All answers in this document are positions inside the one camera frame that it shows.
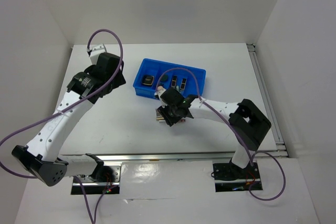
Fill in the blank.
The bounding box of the beige makeup sponge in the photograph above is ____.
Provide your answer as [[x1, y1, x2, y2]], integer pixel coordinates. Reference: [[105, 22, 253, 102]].
[[157, 86, 166, 91]]

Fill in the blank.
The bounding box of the black gold lipstick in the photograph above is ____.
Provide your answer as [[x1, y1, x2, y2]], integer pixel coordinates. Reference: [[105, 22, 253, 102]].
[[171, 76, 177, 88], [180, 78, 187, 91]]

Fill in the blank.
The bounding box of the black square compact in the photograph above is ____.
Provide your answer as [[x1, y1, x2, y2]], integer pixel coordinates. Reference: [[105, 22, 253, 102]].
[[141, 74, 155, 87]]

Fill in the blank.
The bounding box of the eyeshadow palette clear case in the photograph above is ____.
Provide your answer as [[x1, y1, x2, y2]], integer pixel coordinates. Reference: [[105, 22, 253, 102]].
[[155, 109, 165, 122]]

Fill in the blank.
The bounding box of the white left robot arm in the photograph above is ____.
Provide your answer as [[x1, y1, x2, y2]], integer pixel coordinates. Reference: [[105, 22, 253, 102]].
[[12, 44, 125, 187]]

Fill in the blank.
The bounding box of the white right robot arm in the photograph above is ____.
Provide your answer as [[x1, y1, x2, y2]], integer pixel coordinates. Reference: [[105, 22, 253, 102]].
[[155, 86, 271, 178]]

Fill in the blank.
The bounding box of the blue plastic organizer bin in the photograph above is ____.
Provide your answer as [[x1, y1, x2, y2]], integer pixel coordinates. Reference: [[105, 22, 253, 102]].
[[133, 58, 206, 99]]

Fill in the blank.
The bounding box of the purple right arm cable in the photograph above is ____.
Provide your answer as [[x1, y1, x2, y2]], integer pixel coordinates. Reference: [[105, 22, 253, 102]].
[[156, 67, 286, 201]]

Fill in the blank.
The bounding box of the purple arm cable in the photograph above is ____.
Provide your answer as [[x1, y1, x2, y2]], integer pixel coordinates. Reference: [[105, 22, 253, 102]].
[[0, 29, 124, 224], [156, 67, 286, 201]]

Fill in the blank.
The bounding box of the metal rail front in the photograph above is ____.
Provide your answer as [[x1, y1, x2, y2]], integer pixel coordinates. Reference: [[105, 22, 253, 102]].
[[95, 152, 234, 162]]

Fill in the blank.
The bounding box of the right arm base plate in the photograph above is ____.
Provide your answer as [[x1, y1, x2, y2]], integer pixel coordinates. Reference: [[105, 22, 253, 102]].
[[211, 162, 263, 193]]

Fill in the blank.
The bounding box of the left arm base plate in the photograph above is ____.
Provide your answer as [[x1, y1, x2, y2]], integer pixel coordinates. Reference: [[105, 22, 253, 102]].
[[78, 162, 122, 195]]

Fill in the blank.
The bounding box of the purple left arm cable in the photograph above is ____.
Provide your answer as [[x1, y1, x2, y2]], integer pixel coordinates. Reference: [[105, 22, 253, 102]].
[[0, 29, 124, 224]]

